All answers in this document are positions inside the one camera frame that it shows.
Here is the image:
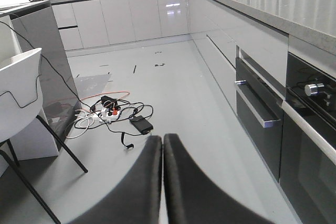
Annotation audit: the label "white power strip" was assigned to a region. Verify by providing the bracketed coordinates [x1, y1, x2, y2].
[98, 108, 120, 123]

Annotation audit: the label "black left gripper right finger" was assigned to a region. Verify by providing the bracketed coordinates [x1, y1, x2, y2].
[163, 133, 270, 223]

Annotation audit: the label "white cable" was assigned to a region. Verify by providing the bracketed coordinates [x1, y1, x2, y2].
[73, 108, 100, 130]

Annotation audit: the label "black power adapter brick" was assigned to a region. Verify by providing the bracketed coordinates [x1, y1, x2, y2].
[130, 115, 153, 135]

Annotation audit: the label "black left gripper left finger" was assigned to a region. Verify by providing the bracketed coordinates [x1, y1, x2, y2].
[71, 135, 162, 223]

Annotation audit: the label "white moulded chair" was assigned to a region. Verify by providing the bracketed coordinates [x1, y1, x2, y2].
[0, 47, 89, 224]

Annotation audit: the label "black tangled cables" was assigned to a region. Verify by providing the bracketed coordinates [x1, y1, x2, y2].
[75, 95, 154, 151]

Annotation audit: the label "white kitchen cabinets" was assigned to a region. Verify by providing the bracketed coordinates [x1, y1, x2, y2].
[52, 0, 288, 108]

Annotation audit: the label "orange cable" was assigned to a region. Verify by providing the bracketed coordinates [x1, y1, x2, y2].
[65, 91, 131, 140]

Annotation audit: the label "black cable on chair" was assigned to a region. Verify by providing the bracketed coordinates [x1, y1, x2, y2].
[0, 20, 82, 109]

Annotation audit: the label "black built-in oven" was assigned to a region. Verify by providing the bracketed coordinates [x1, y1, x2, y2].
[280, 54, 335, 223]

